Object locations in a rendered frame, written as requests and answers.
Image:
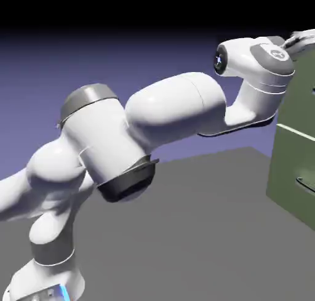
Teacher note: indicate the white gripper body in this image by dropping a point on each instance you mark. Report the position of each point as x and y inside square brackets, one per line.
[304, 38]

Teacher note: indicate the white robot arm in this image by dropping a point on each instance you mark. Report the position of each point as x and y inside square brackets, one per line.
[172, 104]

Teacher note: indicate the green drawer front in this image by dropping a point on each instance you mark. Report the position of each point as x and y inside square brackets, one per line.
[301, 101]
[288, 163]

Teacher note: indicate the green cabinet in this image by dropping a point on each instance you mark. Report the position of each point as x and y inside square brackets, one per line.
[273, 180]

